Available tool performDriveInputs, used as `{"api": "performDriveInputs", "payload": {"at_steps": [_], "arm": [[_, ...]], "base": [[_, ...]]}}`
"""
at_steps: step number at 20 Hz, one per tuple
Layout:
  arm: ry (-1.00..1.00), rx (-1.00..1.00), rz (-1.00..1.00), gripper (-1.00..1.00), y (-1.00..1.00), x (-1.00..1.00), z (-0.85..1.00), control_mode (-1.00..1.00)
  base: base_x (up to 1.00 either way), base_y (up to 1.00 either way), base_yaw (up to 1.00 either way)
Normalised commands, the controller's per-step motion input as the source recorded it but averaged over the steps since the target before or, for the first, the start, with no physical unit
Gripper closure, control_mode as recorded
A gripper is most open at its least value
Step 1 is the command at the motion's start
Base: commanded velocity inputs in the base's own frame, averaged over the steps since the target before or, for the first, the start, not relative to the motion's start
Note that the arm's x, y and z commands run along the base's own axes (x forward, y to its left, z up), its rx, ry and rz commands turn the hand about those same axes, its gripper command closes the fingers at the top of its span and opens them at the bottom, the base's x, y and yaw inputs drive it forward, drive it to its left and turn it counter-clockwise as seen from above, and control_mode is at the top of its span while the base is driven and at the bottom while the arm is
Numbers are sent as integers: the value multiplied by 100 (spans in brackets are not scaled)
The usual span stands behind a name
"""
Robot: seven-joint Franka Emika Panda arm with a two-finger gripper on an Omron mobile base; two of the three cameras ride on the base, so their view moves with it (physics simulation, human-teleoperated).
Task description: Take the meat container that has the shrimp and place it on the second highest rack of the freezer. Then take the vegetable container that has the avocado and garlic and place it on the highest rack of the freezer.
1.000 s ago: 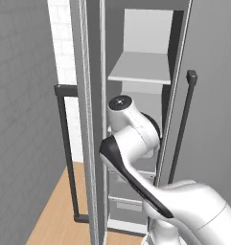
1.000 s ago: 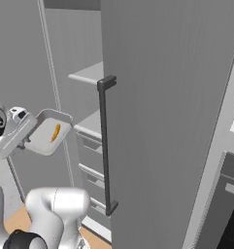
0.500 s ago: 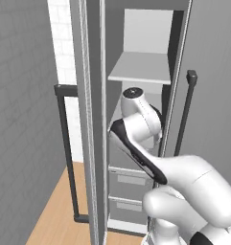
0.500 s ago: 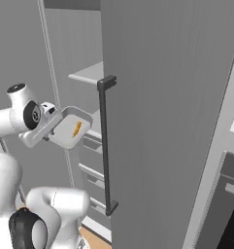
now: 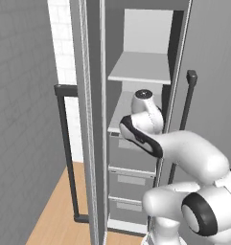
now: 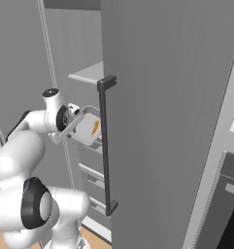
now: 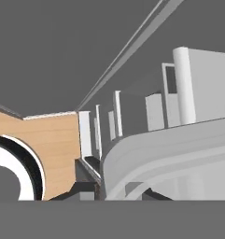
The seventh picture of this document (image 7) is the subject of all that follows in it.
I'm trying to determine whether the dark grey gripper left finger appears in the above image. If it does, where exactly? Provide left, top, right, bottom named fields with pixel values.
left=49, top=157, right=103, bottom=202

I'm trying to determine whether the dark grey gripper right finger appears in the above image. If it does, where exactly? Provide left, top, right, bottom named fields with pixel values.
left=125, top=182, right=174, bottom=202

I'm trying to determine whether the light grey curved fridge shelf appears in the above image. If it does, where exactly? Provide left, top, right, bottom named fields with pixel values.
left=102, top=116, right=225, bottom=202

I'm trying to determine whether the light wood cabinet panel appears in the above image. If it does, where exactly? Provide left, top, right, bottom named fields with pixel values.
left=0, top=108, right=82, bottom=202

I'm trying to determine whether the white and black round ring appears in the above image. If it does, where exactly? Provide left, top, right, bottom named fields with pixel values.
left=0, top=134, right=46, bottom=202

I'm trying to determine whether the white cylindrical fridge handle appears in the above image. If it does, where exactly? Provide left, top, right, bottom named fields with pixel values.
left=172, top=46, right=198, bottom=126

